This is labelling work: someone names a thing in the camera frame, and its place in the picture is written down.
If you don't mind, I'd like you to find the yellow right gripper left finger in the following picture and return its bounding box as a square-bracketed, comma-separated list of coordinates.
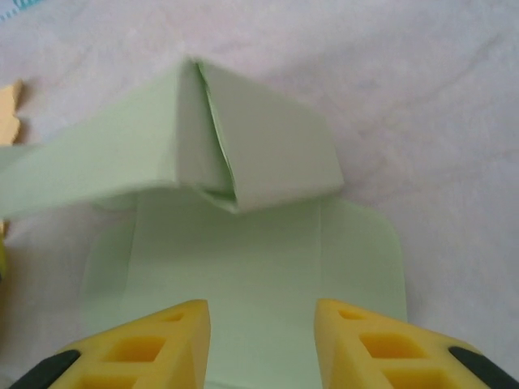
[10, 298, 212, 389]

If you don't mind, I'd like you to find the green paper box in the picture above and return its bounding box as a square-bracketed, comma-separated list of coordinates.
[0, 54, 407, 389]

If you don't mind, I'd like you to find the yellow cardboard cutout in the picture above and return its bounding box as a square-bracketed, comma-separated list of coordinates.
[0, 79, 25, 240]

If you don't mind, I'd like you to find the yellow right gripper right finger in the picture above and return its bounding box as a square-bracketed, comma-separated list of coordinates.
[314, 298, 519, 389]

